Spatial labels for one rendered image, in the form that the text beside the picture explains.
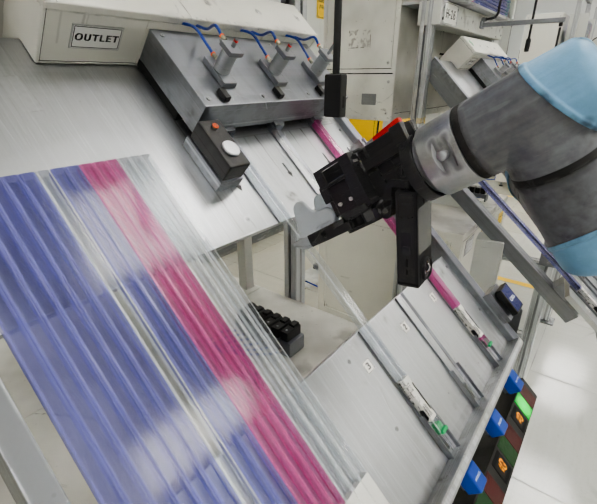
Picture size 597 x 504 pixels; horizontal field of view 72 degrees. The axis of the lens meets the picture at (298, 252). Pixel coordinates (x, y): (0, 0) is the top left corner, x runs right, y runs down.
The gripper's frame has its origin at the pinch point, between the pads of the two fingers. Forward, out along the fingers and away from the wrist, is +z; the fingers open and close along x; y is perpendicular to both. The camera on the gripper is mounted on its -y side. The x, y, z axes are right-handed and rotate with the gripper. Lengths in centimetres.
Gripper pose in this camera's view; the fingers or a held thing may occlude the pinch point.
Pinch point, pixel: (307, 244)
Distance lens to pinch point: 55.4
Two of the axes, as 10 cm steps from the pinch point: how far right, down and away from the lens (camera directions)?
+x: -6.1, 3.1, -7.3
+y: -4.4, -9.0, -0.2
